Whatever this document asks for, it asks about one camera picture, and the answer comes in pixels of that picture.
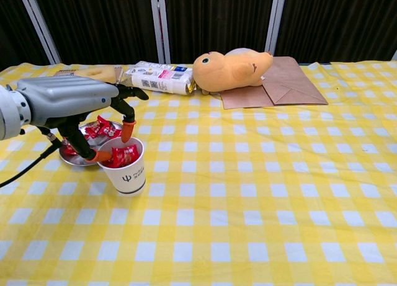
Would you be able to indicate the white paper cup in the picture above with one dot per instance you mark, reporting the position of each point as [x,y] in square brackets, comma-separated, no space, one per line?
[130,177]

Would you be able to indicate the yellow sponge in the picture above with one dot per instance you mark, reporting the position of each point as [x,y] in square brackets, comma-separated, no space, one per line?
[99,72]

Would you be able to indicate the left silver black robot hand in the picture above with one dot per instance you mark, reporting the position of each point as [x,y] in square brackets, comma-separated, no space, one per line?
[68,93]

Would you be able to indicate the brown paper bag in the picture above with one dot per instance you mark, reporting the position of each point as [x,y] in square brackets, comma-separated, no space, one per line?
[245,98]
[294,81]

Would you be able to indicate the brown spiral notebook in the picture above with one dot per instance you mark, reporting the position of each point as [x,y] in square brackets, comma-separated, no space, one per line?
[66,71]

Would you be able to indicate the black pleated curtain panel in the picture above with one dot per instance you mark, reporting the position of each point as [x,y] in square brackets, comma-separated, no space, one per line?
[341,19]
[108,19]
[12,19]
[217,19]

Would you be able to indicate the white printed plastic package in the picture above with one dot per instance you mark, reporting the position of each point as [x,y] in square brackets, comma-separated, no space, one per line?
[161,78]

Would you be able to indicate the orange plush toy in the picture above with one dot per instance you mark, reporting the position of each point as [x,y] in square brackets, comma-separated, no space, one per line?
[223,75]

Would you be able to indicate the grey metal frame post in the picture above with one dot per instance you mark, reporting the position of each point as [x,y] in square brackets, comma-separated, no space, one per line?
[395,55]
[159,25]
[276,19]
[37,22]

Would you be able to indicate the round metal plate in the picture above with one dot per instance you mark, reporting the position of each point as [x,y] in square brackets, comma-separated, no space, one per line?
[74,160]

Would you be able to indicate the yellow white checkered tablecloth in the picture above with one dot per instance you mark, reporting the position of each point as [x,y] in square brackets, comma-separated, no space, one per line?
[217,190]

